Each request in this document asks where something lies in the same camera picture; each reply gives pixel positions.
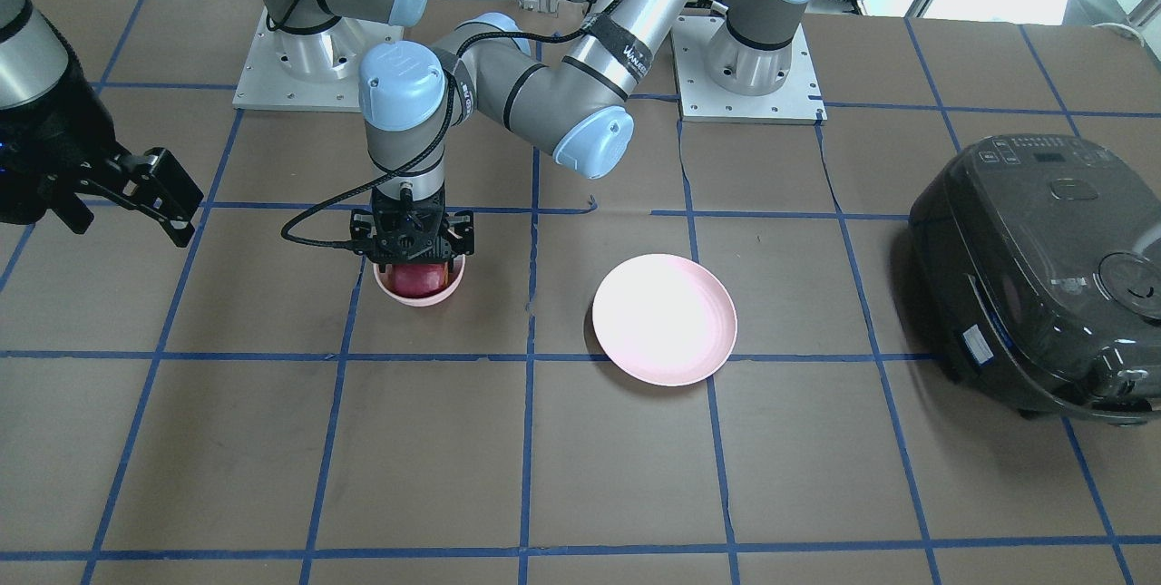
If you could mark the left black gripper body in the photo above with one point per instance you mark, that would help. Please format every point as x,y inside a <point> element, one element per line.
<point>463,232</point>

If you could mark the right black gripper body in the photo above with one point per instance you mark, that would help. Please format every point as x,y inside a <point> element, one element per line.
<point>38,148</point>

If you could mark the red apple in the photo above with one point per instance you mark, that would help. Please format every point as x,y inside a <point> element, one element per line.
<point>418,280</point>

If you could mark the pink bowl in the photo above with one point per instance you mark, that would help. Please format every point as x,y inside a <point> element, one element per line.
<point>456,270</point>

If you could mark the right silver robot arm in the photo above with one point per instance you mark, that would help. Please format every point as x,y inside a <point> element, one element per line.
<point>38,66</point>

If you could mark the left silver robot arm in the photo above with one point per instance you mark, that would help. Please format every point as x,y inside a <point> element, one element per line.
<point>565,95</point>

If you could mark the pink plate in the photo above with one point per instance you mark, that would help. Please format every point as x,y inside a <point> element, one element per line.
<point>664,319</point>

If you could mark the dark brown rice cooker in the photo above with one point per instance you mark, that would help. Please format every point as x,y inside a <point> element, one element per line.
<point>1041,253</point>

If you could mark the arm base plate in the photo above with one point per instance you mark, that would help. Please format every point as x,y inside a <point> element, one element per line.
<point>722,81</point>
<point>308,73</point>

